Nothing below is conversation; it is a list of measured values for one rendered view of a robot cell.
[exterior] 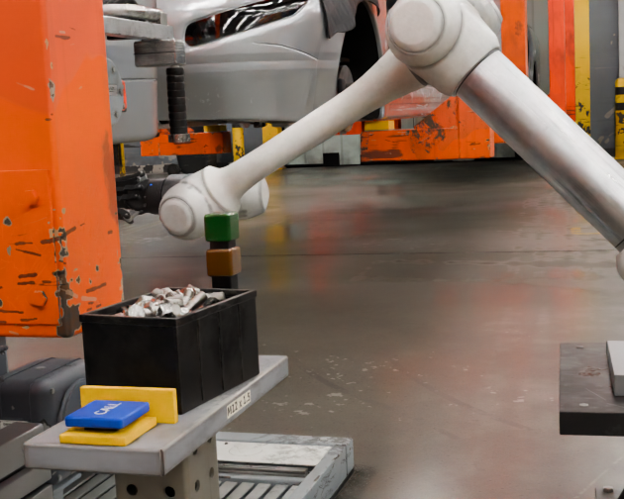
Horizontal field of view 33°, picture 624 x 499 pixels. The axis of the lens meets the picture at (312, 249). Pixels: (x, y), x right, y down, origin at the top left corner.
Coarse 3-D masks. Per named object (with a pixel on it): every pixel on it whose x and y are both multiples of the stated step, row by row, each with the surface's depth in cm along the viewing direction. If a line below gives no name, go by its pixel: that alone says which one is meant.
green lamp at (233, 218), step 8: (208, 216) 148; (216, 216) 148; (224, 216) 148; (232, 216) 149; (208, 224) 148; (216, 224) 148; (224, 224) 148; (232, 224) 149; (208, 232) 149; (216, 232) 148; (224, 232) 148; (232, 232) 148; (208, 240) 149; (216, 240) 148; (224, 240) 148; (232, 240) 149
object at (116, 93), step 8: (112, 64) 196; (112, 72) 196; (112, 80) 196; (120, 80) 199; (112, 88) 196; (120, 88) 199; (112, 96) 196; (120, 96) 199; (112, 104) 196; (120, 104) 199; (112, 112) 196; (120, 112) 199; (112, 120) 196
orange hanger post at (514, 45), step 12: (504, 0) 708; (516, 0) 706; (504, 12) 709; (516, 12) 707; (504, 24) 710; (516, 24) 708; (504, 36) 711; (516, 36) 709; (504, 48) 712; (516, 48) 710; (516, 60) 711
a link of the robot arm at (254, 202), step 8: (256, 184) 207; (264, 184) 210; (248, 192) 207; (256, 192) 207; (264, 192) 209; (248, 200) 207; (256, 200) 207; (264, 200) 210; (240, 208) 208; (248, 208) 208; (256, 208) 208; (264, 208) 211; (240, 216) 210; (248, 216) 210
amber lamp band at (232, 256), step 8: (232, 248) 150; (208, 256) 149; (216, 256) 149; (224, 256) 148; (232, 256) 148; (240, 256) 151; (208, 264) 149; (216, 264) 149; (224, 264) 149; (232, 264) 149; (240, 264) 151; (208, 272) 150; (216, 272) 149; (224, 272) 149; (232, 272) 149
